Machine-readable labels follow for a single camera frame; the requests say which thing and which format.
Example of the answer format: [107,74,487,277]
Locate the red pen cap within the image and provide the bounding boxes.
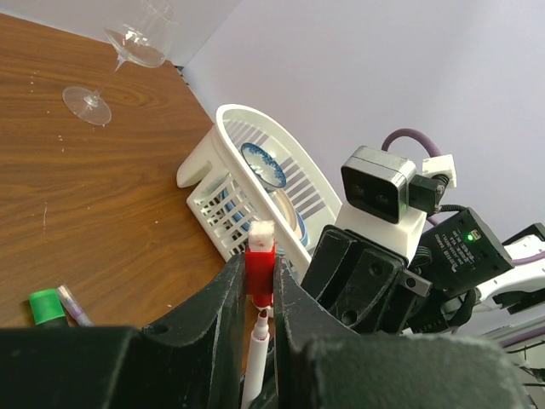
[244,221,276,309]

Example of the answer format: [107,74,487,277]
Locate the purple pen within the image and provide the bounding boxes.
[56,285,94,327]

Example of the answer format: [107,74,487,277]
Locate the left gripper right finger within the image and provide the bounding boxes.
[273,258,531,408]

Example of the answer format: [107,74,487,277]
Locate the clear wine glass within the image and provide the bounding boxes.
[62,0,178,126]

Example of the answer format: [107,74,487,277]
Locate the green highlighter cap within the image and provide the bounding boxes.
[28,289,68,328]

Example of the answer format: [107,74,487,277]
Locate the blue rimmed plate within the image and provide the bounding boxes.
[294,211,309,250]

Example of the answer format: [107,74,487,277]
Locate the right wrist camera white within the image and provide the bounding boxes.
[335,146,456,261]

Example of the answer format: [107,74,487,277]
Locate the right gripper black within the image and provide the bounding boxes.
[301,225,431,335]

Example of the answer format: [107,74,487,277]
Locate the cream plate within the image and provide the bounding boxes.
[270,189,302,239]

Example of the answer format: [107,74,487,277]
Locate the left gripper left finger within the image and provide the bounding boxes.
[1,255,246,408]

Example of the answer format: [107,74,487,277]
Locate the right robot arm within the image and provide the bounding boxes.
[302,204,544,334]

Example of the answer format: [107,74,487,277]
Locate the white plastic dish basket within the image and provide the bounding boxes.
[176,104,341,277]

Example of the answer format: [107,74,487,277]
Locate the blue white patterned bowl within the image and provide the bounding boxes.
[240,142,287,192]

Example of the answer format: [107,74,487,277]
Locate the white pen red tip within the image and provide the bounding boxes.
[241,310,270,408]

